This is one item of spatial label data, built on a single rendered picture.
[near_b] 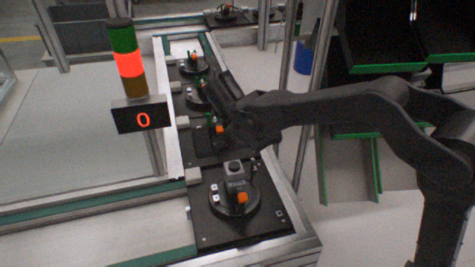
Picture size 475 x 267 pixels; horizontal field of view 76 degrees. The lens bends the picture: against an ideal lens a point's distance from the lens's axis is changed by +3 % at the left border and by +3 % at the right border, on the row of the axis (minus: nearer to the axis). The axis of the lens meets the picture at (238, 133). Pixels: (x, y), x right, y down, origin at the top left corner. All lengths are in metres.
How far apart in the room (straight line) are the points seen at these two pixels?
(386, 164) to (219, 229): 0.47
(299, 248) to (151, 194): 0.42
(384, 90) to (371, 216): 0.70
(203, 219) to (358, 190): 0.40
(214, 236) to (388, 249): 0.47
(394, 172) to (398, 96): 0.57
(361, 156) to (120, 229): 0.66
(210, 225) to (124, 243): 0.23
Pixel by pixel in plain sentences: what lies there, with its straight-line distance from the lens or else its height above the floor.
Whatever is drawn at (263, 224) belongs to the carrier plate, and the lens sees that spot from 0.78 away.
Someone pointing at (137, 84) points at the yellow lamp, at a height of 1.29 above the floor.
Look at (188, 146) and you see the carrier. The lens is 0.97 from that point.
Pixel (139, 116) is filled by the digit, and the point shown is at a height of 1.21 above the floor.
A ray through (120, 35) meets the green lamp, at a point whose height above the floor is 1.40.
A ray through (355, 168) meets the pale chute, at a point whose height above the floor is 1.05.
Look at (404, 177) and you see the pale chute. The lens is 0.92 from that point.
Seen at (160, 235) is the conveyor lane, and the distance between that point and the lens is 0.84.
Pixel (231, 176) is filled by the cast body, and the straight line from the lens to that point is 0.72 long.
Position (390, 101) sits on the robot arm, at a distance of 0.33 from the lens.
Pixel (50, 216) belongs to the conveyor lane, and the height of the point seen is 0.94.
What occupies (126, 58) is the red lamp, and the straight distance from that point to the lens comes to 0.64.
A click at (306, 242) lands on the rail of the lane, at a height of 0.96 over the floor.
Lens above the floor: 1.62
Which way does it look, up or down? 40 degrees down
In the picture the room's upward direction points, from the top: straight up
